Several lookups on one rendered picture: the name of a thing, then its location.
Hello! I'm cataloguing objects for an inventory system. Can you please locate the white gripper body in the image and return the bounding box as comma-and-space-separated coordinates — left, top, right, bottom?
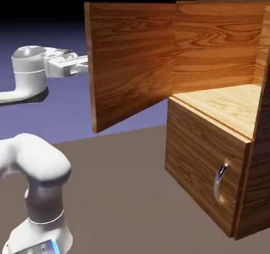
47, 55, 78, 79

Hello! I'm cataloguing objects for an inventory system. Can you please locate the wooden door without visible handle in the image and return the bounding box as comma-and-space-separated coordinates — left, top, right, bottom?
84, 2, 177, 134

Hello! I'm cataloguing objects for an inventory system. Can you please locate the wooden cabinet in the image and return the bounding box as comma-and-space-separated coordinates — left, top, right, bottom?
164, 0, 270, 241

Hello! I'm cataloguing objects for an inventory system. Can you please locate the wooden door with metal handle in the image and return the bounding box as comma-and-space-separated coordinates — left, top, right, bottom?
164, 97, 253, 238

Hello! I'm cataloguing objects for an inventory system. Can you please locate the curved silver metal handle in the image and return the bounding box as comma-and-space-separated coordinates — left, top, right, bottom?
213, 162, 230, 205

